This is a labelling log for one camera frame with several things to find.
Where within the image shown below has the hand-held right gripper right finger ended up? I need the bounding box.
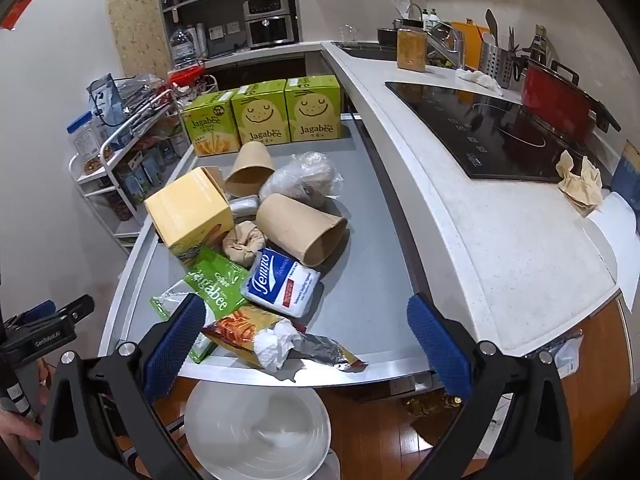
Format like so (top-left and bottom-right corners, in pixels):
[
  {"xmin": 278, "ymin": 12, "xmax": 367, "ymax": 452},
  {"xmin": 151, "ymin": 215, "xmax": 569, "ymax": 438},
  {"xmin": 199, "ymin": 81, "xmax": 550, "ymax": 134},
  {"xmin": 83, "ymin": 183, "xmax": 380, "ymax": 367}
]
[{"xmin": 406, "ymin": 292, "xmax": 583, "ymax": 480}]

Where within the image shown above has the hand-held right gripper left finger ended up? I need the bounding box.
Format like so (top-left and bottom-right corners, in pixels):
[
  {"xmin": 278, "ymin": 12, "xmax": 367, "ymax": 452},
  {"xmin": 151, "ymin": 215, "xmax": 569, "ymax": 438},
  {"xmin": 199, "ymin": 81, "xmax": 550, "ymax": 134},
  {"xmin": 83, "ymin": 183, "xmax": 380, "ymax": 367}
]
[{"xmin": 37, "ymin": 292, "xmax": 207, "ymax": 480}]

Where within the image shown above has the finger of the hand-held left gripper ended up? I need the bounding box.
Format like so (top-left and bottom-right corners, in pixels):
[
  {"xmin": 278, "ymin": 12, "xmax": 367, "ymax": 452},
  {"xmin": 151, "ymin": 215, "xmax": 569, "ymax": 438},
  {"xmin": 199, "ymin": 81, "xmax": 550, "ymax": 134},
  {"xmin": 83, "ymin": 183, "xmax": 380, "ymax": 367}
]
[
  {"xmin": 5, "ymin": 300, "xmax": 57, "ymax": 327},
  {"xmin": 50, "ymin": 294, "xmax": 96, "ymax": 331}
]

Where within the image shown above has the white green snack packet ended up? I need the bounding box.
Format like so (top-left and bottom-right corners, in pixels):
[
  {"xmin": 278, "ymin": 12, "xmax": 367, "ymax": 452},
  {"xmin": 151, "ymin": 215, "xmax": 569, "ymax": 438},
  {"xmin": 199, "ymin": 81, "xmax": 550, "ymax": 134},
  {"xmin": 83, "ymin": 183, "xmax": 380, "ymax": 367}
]
[{"xmin": 150, "ymin": 280, "xmax": 216, "ymax": 365}]

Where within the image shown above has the orange foil snack wrapper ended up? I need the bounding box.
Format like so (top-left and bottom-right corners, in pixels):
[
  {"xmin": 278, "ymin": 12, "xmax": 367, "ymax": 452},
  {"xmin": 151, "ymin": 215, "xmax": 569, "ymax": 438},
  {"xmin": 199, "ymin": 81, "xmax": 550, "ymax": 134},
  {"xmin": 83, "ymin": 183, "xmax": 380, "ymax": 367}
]
[{"xmin": 202, "ymin": 307, "xmax": 369, "ymax": 374}]

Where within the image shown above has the white tissue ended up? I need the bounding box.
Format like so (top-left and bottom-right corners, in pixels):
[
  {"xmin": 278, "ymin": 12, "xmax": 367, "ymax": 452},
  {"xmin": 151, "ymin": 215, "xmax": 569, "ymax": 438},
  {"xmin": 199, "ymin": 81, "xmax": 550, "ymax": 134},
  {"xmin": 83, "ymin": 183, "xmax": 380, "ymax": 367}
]
[{"xmin": 254, "ymin": 321, "xmax": 307, "ymax": 372}]

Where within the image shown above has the white plate with food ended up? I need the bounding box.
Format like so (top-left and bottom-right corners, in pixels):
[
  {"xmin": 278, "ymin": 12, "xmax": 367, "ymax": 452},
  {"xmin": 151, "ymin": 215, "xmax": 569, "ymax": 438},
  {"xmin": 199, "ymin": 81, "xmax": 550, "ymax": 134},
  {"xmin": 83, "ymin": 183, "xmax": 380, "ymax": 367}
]
[{"xmin": 185, "ymin": 379, "xmax": 332, "ymax": 480}]

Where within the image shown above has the white blue tissue packet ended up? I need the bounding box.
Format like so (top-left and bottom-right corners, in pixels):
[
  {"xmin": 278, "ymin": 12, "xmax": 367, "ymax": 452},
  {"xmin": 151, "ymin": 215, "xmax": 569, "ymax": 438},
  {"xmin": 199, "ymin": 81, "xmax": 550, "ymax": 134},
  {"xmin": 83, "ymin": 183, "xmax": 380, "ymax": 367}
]
[{"xmin": 240, "ymin": 248, "xmax": 325, "ymax": 319}]

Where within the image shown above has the yellow cardboard box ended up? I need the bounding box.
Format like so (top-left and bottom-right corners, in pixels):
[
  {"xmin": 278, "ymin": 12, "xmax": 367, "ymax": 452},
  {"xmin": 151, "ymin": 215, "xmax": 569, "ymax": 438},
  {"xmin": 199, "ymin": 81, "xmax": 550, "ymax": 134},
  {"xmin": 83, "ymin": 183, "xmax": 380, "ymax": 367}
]
[{"xmin": 144, "ymin": 166, "xmax": 236, "ymax": 261}]

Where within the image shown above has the brown paper cup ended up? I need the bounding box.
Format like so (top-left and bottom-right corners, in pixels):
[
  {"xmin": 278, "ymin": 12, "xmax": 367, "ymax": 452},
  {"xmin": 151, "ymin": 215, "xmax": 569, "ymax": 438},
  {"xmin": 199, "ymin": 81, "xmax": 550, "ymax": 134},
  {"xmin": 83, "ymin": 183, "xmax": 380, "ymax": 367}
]
[
  {"xmin": 224, "ymin": 141, "xmax": 277, "ymax": 199},
  {"xmin": 256, "ymin": 193, "xmax": 349, "ymax": 269}
]

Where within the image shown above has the person's left hand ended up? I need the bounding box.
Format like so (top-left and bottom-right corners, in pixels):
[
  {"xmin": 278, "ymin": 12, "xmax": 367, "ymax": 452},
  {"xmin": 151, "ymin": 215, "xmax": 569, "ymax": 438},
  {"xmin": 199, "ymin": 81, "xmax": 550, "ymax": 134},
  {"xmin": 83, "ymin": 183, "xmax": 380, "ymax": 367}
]
[{"xmin": 0, "ymin": 407, "xmax": 45, "ymax": 443}]

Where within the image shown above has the small grey cup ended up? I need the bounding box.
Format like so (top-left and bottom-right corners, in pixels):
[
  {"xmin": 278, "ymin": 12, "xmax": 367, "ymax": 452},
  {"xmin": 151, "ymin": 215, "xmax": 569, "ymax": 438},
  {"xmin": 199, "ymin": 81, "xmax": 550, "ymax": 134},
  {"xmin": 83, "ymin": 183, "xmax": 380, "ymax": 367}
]
[{"xmin": 229, "ymin": 196, "xmax": 262, "ymax": 222}]

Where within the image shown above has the clear jar blue lid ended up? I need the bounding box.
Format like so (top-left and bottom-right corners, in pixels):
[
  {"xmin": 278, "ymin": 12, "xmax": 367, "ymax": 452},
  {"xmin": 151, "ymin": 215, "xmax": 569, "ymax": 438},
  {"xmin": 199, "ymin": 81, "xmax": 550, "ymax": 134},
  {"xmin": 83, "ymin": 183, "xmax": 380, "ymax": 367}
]
[{"xmin": 67, "ymin": 115, "xmax": 109, "ymax": 176}]

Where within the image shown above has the blue white zip bag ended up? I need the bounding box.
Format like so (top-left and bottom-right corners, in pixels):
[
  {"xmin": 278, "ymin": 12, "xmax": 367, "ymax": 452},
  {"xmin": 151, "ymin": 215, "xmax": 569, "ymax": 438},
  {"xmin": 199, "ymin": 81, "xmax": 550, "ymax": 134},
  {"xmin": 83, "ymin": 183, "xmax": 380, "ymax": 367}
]
[{"xmin": 87, "ymin": 74, "xmax": 127, "ymax": 129}]

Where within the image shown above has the clear crumpled plastic bag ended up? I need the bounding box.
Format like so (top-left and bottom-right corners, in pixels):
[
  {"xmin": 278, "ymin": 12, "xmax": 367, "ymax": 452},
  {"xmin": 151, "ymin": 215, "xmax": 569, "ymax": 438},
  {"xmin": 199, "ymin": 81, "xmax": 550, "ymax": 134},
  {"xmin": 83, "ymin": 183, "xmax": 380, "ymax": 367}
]
[{"xmin": 259, "ymin": 151, "xmax": 345, "ymax": 209}]

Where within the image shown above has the crumpled beige paper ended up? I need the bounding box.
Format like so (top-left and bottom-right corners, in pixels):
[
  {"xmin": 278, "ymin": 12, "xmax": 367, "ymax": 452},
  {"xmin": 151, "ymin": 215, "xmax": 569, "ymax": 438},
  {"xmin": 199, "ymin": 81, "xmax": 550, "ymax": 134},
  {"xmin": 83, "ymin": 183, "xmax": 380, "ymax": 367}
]
[{"xmin": 556, "ymin": 150, "xmax": 604, "ymax": 209}]

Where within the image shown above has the green snack box fries picture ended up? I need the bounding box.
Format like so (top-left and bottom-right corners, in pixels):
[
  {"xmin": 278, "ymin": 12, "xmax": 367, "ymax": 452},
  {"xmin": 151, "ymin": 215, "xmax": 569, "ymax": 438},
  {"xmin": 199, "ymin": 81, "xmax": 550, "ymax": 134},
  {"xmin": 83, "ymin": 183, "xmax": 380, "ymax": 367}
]
[{"xmin": 181, "ymin": 90, "xmax": 241, "ymax": 157}]

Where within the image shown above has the black induction cooktop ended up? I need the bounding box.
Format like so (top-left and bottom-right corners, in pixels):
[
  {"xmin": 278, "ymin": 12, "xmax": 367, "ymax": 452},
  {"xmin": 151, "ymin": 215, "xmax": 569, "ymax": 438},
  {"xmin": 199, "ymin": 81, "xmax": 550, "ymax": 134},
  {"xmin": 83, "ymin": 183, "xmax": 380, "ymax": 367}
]
[{"xmin": 385, "ymin": 81, "xmax": 609, "ymax": 184}]

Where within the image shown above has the green snack box smiling face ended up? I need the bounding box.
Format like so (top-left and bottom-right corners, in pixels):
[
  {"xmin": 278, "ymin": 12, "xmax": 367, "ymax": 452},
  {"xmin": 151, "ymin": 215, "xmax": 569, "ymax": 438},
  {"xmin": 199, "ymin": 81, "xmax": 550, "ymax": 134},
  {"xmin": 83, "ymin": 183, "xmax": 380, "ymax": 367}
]
[
  {"xmin": 231, "ymin": 82, "xmax": 292, "ymax": 147},
  {"xmin": 284, "ymin": 75, "xmax": 344, "ymax": 144}
]

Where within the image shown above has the blue flat item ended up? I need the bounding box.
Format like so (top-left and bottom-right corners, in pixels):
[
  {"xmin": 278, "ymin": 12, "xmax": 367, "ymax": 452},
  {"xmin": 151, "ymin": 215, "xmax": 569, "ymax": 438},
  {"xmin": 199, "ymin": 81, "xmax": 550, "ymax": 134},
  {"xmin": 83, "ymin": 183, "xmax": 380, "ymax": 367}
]
[{"xmin": 610, "ymin": 140, "xmax": 640, "ymax": 207}]

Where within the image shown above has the red plastic item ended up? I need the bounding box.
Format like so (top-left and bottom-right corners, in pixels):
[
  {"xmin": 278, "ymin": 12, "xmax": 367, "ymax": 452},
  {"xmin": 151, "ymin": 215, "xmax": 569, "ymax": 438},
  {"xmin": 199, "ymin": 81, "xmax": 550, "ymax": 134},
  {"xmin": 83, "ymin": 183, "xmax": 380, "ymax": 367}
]
[{"xmin": 167, "ymin": 66, "xmax": 207, "ymax": 89}]

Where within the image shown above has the white crumpled cloth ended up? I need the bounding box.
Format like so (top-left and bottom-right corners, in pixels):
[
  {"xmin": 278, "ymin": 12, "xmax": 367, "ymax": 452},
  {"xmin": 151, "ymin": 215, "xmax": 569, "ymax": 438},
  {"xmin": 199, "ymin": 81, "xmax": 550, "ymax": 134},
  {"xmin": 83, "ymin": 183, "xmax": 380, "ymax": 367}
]
[{"xmin": 455, "ymin": 67, "xmax": 504, "ymax": 96}]

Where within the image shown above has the red cooking pot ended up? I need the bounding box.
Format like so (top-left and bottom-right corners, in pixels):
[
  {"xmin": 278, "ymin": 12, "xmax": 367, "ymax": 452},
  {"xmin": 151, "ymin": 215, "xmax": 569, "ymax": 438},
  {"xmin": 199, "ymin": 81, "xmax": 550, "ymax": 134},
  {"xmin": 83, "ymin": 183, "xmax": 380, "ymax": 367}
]
[{"xmin": 520, "ymin": 57, "xmax": 622, "ymax": 144}]

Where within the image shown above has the large clear water bottle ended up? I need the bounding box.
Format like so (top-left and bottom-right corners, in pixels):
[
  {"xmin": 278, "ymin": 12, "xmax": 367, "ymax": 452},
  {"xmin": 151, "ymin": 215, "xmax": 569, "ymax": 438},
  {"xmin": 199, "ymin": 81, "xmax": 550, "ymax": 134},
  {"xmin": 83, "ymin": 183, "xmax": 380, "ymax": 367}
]
[{"xmin": 170, "ymin": 27, "xmax": 199, "ymax": 69}]

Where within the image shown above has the perforated steel utensil holder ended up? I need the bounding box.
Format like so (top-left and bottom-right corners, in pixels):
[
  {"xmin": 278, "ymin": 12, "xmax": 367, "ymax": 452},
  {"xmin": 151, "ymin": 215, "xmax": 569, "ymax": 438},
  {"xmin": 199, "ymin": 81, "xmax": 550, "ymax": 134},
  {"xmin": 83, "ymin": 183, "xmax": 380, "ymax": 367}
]
[{"xmin": 480, "ymin": 41, "xmax": 517, "ymax": 90}]

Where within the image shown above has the brown cork box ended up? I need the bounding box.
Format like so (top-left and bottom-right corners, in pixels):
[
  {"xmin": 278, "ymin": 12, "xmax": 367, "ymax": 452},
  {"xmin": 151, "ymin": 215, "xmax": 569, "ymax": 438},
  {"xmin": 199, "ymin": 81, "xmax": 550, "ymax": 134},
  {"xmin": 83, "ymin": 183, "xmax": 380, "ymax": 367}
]
[{"xmin": 396, "ymin": 29, "xmax": 428, "ymax": 72}]

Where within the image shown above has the orange cutting board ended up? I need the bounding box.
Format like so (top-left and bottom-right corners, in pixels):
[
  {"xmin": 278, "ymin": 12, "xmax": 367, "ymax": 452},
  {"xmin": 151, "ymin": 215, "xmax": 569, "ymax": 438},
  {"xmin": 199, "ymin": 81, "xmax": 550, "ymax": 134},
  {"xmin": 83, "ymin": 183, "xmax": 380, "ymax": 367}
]
[{"xmin": 451, "ymin": 20, "xmax": 492, "ymax": 69}]

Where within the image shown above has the silver black countertop oven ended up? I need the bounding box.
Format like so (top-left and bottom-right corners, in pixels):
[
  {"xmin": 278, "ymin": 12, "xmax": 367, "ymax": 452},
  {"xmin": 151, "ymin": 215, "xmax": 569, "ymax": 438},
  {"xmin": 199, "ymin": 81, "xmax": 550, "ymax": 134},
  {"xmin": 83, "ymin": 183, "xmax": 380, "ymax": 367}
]
[{"xmin": 243, "ymin": 0, "xmax": 297, "ymax": 50}]

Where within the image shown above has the white wire storage rack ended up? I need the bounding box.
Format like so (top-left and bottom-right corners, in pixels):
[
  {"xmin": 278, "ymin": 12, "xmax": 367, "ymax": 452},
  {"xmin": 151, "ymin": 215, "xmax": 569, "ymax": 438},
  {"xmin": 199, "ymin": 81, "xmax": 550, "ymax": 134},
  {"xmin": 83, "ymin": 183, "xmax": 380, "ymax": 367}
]
[{"xmin": 69, "ymin": 76, "xmax": 202, "ymax": 252}]

